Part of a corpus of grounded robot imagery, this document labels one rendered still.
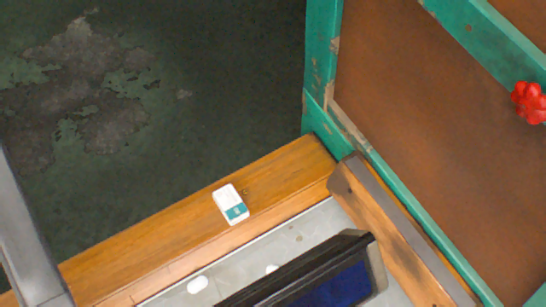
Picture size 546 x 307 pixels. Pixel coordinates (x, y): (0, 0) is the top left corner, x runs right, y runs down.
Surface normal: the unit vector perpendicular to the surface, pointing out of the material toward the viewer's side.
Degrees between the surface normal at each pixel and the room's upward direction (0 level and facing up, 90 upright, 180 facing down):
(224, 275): 0
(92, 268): 0
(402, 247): 67
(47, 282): 28
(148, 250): 0
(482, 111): 90
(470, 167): 90
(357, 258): 58
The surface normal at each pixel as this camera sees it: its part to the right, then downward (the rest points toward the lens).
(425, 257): -0.01, -0.54
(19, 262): 0.42, -0.14
